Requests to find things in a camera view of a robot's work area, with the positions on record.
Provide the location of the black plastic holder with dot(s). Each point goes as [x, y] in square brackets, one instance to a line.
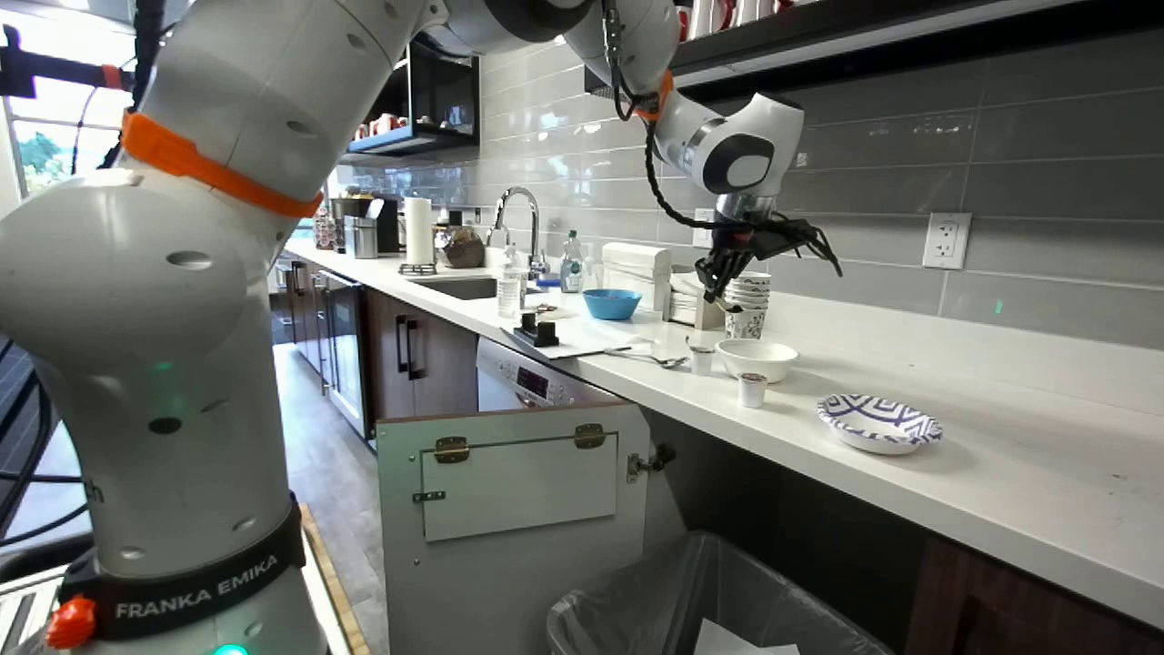
[541, 329]

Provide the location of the dark coffee machine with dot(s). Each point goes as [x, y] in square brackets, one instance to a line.
[365, 227]

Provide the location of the blue patterned paper plate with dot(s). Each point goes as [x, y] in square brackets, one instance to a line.
[880, 422]

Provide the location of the blue bowl with candies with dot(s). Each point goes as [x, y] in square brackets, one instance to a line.
[613, 307]

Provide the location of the gray trash bin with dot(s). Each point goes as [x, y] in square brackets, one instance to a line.
[679, 596]

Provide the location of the clear plastic water bottle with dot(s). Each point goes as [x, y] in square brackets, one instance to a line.
[511, 287]

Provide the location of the white paper sheets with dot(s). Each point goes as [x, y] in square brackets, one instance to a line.
[740, 641]

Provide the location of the long dark wall shelf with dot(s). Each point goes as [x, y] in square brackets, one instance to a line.
[912, 32]

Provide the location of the steel sink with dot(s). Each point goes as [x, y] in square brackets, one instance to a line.
[456, 288]

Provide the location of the steel dishwasher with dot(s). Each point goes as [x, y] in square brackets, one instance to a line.
[534, 387]

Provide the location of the white board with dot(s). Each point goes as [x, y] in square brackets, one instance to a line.
[569, 345]

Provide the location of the dark base cabinet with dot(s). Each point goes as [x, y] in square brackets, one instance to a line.
[448, 364]

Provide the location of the white bowl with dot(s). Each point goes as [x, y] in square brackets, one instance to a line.
[759, 357]

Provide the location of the paper towel roll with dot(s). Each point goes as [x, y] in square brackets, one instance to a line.
[420, 234]

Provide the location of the white wall outlet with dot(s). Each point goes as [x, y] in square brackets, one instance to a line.
[704, 234]
[947, 243]

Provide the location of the open cabinet door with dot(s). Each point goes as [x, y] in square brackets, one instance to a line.
[511, 585]

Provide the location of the stack of printed paper cups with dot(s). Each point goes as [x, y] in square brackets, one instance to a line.
[749, 311]

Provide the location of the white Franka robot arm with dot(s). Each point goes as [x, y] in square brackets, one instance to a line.
[184, 305]

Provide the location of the open wall cabinet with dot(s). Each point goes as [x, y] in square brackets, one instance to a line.
[441, 91]

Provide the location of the clear bottle blue label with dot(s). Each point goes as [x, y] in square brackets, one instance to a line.
[574, 265]

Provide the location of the glass coffee pot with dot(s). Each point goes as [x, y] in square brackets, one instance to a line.
[460, 243]

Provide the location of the wooden base cabinet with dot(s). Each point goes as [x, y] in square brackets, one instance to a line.
[1030, 620]

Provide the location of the black mounting bar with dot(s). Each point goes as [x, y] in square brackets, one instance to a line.
[49, 74]

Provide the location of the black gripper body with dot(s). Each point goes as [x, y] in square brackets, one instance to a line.
[750, 232]

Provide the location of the small white napkin box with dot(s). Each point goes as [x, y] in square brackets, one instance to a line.
[693, 305]

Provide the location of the chrome gooseneck faucet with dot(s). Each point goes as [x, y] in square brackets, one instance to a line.
[535, 237]

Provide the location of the white coffee pod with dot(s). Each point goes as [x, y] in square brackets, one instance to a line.
[704, 363]
[755, 390]

